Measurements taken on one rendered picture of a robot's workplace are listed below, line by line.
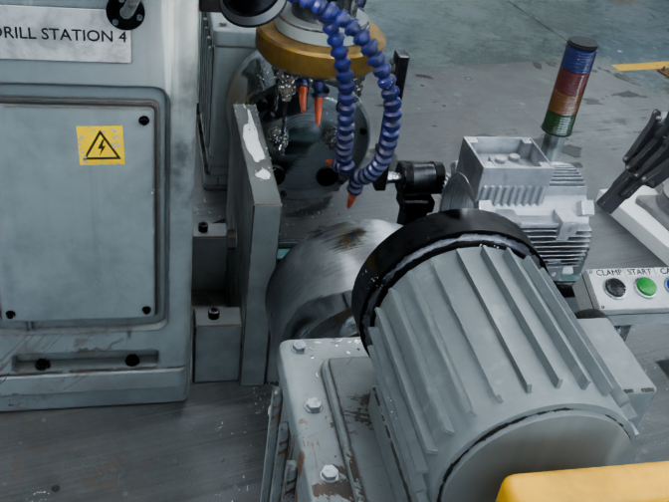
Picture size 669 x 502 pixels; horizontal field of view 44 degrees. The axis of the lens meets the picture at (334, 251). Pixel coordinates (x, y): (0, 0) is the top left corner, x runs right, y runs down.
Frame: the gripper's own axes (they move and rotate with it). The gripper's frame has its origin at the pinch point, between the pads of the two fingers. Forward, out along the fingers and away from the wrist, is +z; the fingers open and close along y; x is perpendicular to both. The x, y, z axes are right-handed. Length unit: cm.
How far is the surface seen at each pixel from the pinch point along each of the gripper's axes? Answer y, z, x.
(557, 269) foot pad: 3.7, 15.3, -1.3
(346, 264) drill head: 24, 21, -47
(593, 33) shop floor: -365, -9, 238
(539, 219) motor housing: 1.5, 10.3, -9.7
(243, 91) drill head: -34, 29, -50
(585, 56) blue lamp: -33.1, -11.6, 1.2
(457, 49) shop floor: -330, 43, 147
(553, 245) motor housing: 3.2, 12.3, -5.2
